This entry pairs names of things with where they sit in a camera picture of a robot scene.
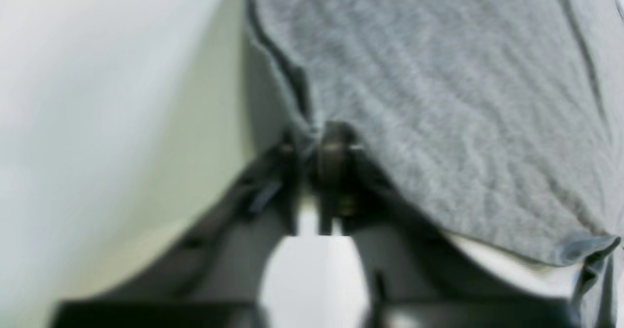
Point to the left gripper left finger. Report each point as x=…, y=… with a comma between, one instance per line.
x=211, y=276

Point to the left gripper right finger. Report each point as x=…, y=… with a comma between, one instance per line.
x=415, y=276

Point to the heather grey T-shirt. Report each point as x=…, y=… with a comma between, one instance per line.
x=502, y=119

